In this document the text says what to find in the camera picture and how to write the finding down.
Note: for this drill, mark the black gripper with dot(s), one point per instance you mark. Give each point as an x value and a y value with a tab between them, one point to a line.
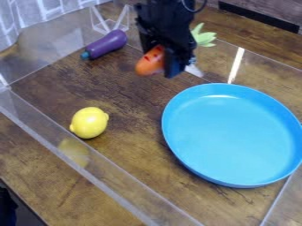
164	24

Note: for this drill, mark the orange toy carrot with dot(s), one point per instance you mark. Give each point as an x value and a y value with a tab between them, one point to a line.
152	62

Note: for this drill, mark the purple toy eggplant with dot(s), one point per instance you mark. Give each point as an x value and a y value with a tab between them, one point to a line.
110	43

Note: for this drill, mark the dark baseboard strip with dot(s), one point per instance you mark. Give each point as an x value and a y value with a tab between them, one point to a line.
293	28

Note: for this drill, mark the yellow toy lemon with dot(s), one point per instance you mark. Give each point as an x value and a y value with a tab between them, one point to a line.
89	122

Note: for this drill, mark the blue plastic plate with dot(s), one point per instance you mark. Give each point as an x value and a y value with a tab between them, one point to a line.
235	135

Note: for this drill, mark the white patterned curtain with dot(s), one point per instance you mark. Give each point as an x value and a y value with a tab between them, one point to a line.
23	13

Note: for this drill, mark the clear acrylic enclosure wall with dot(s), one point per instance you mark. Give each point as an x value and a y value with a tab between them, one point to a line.
121	179

